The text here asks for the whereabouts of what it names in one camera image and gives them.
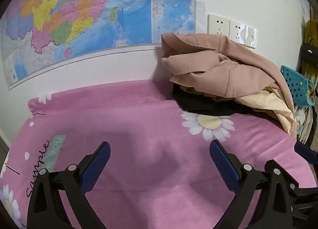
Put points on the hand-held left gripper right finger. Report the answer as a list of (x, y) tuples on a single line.
[(222, 155)]

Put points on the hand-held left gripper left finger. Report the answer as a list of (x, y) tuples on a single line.
[(99, 154)]

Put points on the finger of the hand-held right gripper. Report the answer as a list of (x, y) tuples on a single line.
[(306, 199), (305, 151)]

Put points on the beige pink jacket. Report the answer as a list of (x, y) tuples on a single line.
[(231, 70)]

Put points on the white cloth bags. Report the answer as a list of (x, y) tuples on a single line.
[(304, 124)]

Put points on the black garment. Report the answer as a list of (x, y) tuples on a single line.
[(211, 106)]

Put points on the pink floral bedsheet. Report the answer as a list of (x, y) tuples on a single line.
[(149, 132)]

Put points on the cream yellow garment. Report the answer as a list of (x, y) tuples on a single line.
[(258, 100)]

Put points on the blue perforated plastic basket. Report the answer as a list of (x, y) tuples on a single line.
[(295, 85)]

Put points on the black bag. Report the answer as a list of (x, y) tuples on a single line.
[(308, 52)]

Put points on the yellow hanging cloth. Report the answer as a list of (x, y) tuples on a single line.
[(311, 32)]

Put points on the white wall socket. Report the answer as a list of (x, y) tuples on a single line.
[(251, 37), (218, 24), (236, 31)]

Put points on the colourful wall map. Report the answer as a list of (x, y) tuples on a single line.
[(82, 12)]

